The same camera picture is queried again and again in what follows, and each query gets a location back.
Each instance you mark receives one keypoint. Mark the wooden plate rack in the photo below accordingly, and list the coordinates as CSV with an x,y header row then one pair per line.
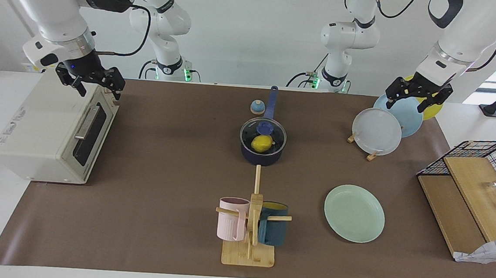
x,y
372,156

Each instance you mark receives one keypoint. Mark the grey plate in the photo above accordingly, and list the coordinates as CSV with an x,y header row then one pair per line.
x,y
376,131

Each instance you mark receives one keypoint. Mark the white patterned cloth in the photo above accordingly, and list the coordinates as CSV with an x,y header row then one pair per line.
x,y
491,252

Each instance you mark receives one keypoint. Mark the mint green plate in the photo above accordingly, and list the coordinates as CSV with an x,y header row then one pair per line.
x,y
354,214

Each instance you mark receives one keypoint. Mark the glass pot lid blue knob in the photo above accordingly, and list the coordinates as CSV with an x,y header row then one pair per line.
x,y
275,134

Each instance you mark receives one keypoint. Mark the yellow toy potato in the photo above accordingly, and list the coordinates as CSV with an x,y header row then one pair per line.
x,y
261,143

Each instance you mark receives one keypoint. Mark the brown table mat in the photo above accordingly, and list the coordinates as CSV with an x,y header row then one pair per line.
x,y
162,172

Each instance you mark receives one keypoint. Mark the light wooden shelf board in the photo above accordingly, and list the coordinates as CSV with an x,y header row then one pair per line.
x,y
476,190

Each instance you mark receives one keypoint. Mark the light blue plate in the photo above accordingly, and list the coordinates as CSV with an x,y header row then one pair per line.
x,y
407,120

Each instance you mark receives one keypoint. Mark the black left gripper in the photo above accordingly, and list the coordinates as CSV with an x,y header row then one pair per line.
x,y
426,87

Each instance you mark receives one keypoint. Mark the dark teal mug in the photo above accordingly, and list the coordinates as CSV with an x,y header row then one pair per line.
x,y
274,230

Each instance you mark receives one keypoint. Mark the dark blue saucepan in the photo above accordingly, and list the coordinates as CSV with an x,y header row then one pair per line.
x,y
264,158

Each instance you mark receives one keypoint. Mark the white wall socket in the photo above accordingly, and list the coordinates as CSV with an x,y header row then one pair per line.
x,y
29,68

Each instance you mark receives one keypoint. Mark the pink ribbed mug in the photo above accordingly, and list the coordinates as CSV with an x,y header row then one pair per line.
x,y
230,223

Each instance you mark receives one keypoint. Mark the yellow plate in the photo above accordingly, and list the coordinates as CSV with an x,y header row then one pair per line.
x,y
434,111

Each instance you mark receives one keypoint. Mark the beige toaster oven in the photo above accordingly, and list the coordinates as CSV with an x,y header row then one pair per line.
x,y
34,133

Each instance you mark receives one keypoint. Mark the wooden mug tree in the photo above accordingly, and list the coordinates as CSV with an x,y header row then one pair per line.
x,y
246,254

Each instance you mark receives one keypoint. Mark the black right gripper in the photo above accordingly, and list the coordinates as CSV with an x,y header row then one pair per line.
x,y
85,66

